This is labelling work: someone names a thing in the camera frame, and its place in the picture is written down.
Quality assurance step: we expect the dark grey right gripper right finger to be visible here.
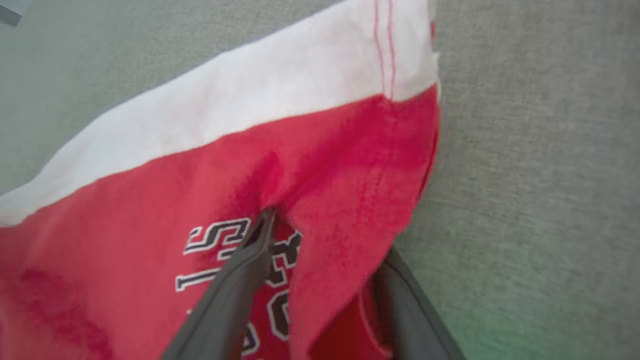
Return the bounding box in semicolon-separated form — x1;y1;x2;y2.
372;246;468;360

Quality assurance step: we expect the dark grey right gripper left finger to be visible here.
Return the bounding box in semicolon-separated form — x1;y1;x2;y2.
161;208;277;360

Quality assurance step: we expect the red number 23 basketball jersey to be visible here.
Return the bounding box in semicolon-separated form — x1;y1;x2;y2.
0;0;442;360

